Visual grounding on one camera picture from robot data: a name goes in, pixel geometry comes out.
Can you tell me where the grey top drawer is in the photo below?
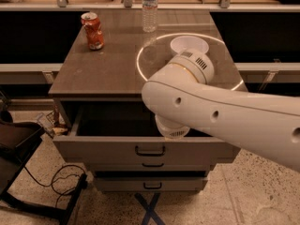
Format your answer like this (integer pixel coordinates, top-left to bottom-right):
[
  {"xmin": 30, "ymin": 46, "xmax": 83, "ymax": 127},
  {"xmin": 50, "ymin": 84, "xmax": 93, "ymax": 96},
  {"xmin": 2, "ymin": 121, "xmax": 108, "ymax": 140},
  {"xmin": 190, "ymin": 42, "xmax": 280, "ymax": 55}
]
[{"xmin": 54, "ymin": 102, "xmax": 239, "ymax": 168}]

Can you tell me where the dark chair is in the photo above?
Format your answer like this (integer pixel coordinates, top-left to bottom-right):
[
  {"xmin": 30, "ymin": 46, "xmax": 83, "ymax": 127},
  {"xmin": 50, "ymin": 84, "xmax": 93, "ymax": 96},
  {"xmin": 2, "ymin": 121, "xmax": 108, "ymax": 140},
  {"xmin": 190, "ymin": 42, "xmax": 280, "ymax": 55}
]
[{"xmin": 0, "ymin": 111, "xmax": 87, "ymax": 225}]

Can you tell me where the white ceramic bowl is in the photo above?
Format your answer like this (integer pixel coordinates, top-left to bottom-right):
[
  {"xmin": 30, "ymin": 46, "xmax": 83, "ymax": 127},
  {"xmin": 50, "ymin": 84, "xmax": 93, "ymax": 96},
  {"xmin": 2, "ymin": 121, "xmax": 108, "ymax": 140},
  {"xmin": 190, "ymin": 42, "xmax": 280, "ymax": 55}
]
[{"xmin": 170, "ymin": 36, "xmax": 209, "ymax": 55}]

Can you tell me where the clear plastic water bottle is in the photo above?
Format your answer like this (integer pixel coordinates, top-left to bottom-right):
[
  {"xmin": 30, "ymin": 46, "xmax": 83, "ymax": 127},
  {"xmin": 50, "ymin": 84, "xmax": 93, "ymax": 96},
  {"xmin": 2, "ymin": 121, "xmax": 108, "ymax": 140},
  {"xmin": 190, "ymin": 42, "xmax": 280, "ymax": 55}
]
[{"xmin": 142, "ymin": 0, "xmax": 158, "ymax": 33}]

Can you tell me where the grey drawer cabinet brown top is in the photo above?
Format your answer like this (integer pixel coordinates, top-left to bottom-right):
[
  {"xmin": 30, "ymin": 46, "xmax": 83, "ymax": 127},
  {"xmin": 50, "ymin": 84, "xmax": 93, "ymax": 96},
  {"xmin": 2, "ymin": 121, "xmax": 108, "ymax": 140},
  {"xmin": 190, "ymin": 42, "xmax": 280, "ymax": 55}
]
[{"xmin": 50, "ymin": 9, "xmax": 245, "ymax": 179}]

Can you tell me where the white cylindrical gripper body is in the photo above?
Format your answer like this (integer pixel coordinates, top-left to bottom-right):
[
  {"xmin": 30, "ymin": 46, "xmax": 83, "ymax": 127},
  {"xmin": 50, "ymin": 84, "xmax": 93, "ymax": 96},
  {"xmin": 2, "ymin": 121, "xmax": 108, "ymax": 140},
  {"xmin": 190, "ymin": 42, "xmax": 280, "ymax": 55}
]
[{"xmin": 155, "ymin": 114, "xmax": 190, "ymax": 139}]

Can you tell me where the black cable on floor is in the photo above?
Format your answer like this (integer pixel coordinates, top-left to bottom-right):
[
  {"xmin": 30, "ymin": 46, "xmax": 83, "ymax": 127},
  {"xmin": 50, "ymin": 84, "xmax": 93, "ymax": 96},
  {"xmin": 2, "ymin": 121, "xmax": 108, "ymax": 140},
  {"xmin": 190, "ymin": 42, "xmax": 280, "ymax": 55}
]
[{"xmin": 23, "ymin": 164, "xmax": 87, "ymax": 208}]

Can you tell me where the grey bottom drawer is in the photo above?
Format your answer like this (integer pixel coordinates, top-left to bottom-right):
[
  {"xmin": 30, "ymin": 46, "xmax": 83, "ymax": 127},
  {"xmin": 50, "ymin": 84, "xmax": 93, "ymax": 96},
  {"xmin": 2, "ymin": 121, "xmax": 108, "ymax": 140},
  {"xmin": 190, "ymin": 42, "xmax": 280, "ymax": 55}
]
[{"xmin": 94, "ymin": 177, "xmax": 207, "ymax": 192}]

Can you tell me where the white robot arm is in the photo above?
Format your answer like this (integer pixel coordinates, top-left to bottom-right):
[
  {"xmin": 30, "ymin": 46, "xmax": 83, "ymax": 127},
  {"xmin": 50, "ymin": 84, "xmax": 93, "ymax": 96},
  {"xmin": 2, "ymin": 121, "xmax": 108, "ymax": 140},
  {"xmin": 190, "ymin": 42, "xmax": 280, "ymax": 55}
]
[{"xmin": 142, "ymin": 49, "xmax": 300, "ymax": 172}]

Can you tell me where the blue tape cross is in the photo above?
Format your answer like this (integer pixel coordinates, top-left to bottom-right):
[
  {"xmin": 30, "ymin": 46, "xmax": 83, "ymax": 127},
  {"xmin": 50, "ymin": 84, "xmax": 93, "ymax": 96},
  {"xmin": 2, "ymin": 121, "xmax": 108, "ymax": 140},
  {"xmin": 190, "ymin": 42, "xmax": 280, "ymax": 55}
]
[{"xmin": 134, "ymin": 193, "xmax": 166, "ymax": 225}]

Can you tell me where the orange crushed soda can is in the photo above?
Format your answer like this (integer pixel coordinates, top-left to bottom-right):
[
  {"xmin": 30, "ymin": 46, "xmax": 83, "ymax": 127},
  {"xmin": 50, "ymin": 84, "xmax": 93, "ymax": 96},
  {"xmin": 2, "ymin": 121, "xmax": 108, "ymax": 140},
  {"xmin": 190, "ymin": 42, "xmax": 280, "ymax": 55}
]
[{"xmin": 81, "ymin": 12, "xmax": 104, "ymax": 51}]

